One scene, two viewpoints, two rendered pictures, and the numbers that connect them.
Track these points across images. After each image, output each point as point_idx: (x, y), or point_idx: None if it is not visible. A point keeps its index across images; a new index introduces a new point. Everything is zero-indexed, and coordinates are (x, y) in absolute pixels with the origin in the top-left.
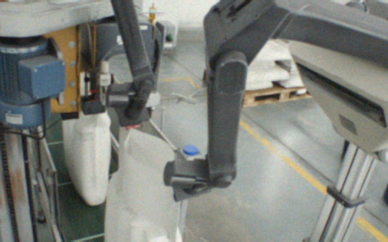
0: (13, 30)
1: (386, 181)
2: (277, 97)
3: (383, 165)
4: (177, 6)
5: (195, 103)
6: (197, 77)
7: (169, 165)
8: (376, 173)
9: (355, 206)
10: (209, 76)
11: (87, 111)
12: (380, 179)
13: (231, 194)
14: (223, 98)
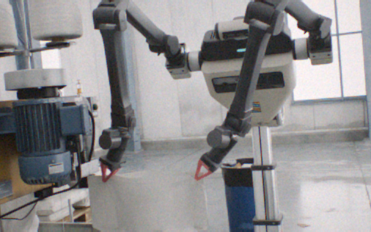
0: (56, 79)
1: (224, 230)
2: (82, 219)
3: (211, 222)
4: None
5: None
6: None
7: (212, 133)
8: (212, 229)
9: (275, 167)
10: (264, 30)
11: (60, 183)
12: (219, 230)
13: None
14: (262, 48)
